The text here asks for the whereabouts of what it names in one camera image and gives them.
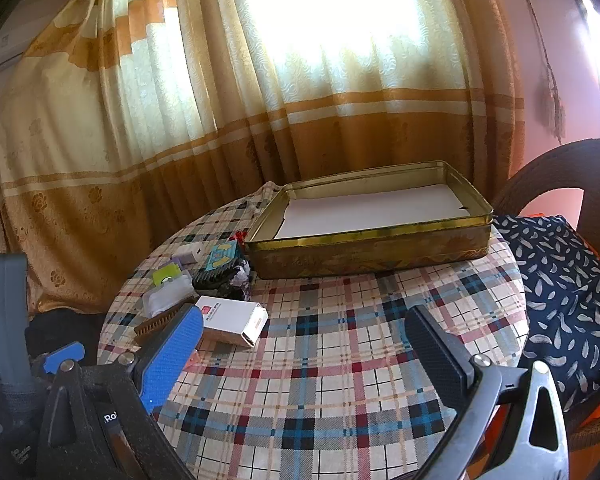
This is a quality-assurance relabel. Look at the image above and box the wall hook with tassel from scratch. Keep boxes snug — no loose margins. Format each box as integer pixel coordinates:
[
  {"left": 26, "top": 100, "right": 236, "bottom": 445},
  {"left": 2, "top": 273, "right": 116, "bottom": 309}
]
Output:
[{"left": 512, "top": 0, "right": 567, "bottom": 143}]

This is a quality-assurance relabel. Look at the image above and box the wooden brush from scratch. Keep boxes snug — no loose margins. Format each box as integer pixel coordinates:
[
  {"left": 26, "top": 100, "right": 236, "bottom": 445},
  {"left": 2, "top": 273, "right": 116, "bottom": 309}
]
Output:
[{"left": 132, "top": 302, "right": 193, "bottom": 346}]

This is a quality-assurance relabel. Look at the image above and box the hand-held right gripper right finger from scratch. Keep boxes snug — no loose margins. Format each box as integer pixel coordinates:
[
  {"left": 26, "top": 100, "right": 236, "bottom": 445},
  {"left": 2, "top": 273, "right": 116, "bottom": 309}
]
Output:
[{"left": 404, "top": 305, "right": 577, "bottom": 480}]

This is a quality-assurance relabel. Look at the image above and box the dark cloth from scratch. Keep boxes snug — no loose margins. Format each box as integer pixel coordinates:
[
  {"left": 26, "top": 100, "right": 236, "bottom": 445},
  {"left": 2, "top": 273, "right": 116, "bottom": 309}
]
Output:
[{"left": 27, "top": 309, "right": 108, "bottom": 361}]

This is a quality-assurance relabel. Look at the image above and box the plaid tablecloth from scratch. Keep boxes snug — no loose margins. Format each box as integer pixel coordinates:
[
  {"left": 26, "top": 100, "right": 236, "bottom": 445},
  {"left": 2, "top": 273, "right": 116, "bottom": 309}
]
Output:
[{"left": 97, "top": 182, "right": 531, "bottom": 480}]

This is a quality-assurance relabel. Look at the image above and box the teal toy brick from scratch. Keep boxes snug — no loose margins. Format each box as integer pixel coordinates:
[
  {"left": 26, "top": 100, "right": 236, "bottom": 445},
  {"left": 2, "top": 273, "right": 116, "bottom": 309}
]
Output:
[{"left": 203, "top": 240, "right": 243, "bottom": 272}]

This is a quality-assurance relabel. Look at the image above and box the navy feather-print cushion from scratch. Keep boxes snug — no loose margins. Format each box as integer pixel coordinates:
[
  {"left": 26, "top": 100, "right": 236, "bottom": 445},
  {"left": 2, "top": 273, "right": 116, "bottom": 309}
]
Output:
[{"left": 492, "top": 214, "right": 600, "bottom": 413}]

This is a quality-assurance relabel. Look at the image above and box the black hair clip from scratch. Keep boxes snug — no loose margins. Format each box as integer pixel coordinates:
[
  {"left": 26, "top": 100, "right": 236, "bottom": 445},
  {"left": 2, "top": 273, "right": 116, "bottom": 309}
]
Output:
[{"left": 192, "top": 257, "right": 253, "bottom": 301}]

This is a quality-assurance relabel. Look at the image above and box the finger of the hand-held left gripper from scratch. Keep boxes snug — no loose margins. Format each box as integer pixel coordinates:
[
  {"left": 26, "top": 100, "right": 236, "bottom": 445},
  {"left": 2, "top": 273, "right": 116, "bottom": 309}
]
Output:
[{"left": 36, "top": 341, "right": 87, "bottom": 376}]

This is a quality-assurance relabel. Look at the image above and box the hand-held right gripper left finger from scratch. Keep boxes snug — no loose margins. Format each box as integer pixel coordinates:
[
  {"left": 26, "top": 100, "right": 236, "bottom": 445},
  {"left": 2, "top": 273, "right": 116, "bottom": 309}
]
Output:
[{"left": 36, "top": 304, "right": 203, "bottom": 480}]

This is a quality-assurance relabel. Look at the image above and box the green toy brick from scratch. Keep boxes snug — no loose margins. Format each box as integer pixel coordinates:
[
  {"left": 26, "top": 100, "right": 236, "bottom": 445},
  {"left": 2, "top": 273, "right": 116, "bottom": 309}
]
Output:
[{"left": 152, "top": 265, "right": 181, "bottom": 286}]

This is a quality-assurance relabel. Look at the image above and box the gold tin box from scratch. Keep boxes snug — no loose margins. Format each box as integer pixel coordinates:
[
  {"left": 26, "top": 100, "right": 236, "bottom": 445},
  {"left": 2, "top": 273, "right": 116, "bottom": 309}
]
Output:
[{"left": 243, "top": 160, "right": 494, "bottom": 279}]

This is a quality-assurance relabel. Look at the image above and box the small white purple box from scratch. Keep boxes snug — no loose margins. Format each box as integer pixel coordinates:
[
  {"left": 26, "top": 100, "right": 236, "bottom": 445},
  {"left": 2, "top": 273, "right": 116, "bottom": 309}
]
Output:
[{"left": 172, "top": 242, "right": 206, "bottom": 266}]

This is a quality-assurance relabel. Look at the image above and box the clear plastic box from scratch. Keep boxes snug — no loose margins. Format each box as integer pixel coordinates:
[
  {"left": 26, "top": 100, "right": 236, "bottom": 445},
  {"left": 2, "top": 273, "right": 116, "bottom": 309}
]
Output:
[{"left": 142, "top": 272, "right": 193, "bottom": 317}]

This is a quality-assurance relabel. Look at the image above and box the white paper liner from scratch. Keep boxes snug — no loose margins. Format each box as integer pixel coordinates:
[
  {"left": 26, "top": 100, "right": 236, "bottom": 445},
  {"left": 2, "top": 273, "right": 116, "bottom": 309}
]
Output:
[{"left": 276, "top": 182, "right": 468, "bottom": 238}]

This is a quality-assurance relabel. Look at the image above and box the white box with red label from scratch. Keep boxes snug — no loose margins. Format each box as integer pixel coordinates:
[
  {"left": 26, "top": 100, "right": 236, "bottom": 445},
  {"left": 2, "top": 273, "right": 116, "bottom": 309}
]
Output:
[{"left": 194, "top": 295, "right": 270, "bottom": 350}]

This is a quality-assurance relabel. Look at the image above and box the cream and orange curtain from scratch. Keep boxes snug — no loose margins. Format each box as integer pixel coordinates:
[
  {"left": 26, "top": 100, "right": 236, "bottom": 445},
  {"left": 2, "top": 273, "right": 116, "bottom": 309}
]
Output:
[{"left": 0, "top": 0, "right": 526, "bottom": 316}]

